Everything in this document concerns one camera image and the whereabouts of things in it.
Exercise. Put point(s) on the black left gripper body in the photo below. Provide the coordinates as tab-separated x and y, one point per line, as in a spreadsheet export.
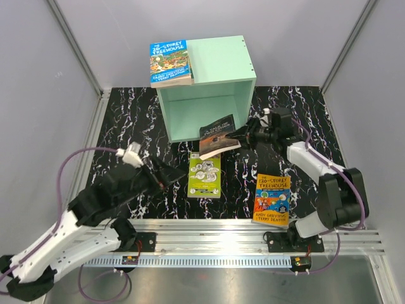
145	181

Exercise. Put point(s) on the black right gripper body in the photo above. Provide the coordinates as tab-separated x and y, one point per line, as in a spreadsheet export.
259	134

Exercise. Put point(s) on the dark Tale of Two Cities book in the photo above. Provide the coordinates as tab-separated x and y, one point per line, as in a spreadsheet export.
213	140

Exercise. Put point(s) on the green 104-Storey Treehouse book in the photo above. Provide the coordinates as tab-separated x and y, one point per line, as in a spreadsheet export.
191	66

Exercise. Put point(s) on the blue 26-Storey Treehouse book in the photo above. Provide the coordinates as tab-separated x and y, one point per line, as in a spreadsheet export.
169	64

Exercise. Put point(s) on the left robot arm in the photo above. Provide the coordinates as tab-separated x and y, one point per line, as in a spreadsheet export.
89	227

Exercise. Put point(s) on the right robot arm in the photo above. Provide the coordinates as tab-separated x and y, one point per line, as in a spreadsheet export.
342	203

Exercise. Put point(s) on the black marble pattern mat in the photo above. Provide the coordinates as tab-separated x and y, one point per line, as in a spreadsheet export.
134	115

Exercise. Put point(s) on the lime green book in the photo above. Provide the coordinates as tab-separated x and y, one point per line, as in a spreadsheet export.
204	179

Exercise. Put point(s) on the mint green open box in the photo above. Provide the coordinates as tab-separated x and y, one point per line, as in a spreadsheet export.
224	83

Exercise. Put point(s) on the orange 130-Storey Treehouse book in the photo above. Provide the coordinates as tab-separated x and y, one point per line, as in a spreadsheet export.
272	200

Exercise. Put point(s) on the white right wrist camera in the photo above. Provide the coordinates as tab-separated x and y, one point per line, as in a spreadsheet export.
265	117

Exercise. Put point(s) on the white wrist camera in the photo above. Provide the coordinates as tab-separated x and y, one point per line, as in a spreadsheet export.
130	155
265	117

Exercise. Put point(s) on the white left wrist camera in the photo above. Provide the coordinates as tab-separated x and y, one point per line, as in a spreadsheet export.
130	155

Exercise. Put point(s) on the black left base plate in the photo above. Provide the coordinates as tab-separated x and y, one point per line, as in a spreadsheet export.
146	241

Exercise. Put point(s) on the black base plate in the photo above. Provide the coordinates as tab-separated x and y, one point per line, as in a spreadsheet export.
285	242
146	241

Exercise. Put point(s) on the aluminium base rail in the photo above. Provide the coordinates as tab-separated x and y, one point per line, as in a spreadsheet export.
228	243

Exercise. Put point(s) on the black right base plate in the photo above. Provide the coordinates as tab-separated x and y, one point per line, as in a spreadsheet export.
285	242

